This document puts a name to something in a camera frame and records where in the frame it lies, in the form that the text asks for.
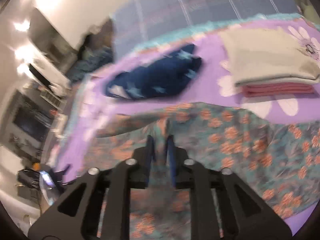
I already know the teal floral garment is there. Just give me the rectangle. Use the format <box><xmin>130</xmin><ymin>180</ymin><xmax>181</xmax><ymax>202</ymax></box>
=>
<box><xmin>82</xmin><ymin>103</ymin><xmax>319</xmax><ymax>239</ymax></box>

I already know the purple floral bed sheet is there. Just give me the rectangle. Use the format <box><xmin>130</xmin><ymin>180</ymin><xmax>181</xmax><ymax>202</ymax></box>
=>
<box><xmin>47</xmin><ymin>17</ymin><xmax>320</xmax><ymax>233</ymax></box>

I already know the navy star fleece garment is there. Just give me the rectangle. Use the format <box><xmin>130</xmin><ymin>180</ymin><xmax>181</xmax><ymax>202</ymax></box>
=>
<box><xmin>104</xmin><ymin>43</ymin><xmax>202</xmax><ymax>100</ymax></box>

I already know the folded pink cloth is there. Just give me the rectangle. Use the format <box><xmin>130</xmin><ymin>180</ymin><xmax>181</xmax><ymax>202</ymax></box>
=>
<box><xmin>241</xmin><ymin>82</ymin><xmax>315</xmax><ymax>98</ymax></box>

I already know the dark teal crumpled blanket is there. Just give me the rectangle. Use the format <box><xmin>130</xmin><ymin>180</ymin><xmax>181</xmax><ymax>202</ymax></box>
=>
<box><xmin>65</xmin><ymin>47</ymin><xmax>113</xmax><ymax>83</ymax></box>

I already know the folded cream cloth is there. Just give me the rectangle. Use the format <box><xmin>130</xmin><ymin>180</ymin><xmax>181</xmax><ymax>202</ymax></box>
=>
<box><xmin>219</xmin><ymin>28</ymin><xmax>319</xmax><ymax>87</ymax></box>

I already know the blue plaid pillow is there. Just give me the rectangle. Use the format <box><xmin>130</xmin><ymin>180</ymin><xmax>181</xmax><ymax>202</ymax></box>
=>
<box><xmin>111</xmin><ymin>0</ymin><xmax>298</xmax><ymax>59</ymax></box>

